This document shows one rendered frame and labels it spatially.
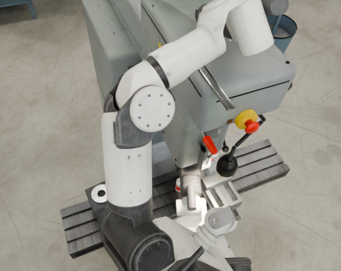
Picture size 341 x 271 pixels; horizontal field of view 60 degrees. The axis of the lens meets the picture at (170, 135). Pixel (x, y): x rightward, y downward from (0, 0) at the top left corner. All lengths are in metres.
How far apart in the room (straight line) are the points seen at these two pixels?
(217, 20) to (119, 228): 0.43
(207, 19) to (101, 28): 0.93
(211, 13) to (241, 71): 0.22
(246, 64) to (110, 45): 0.72
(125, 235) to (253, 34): 0.45
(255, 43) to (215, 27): 0.09
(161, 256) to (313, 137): 2.87
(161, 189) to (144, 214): 1.00
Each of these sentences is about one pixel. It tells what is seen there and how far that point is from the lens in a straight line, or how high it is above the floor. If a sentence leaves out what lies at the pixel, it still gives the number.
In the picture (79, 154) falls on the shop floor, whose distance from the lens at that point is 2.88.
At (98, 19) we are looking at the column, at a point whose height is 1.56.
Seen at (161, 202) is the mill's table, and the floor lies 0.93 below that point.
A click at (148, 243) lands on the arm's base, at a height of 1.81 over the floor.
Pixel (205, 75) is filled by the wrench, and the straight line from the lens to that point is 0.70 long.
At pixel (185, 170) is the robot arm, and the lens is 1.29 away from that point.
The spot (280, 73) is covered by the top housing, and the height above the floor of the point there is 1.88.
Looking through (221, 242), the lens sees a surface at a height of 0.73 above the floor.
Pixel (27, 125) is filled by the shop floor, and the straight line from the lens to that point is 3.24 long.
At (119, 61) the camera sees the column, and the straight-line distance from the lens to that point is 1.29.
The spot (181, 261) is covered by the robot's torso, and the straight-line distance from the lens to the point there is 0.67.
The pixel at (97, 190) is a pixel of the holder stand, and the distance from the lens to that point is 1.39.
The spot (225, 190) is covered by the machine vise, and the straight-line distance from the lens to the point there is 1.55.
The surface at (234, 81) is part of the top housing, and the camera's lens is 0.71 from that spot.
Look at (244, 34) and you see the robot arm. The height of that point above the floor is 2.03.
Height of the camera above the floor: 2.35
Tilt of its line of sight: 53 degrees down
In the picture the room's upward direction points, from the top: 5 degrees clockwise
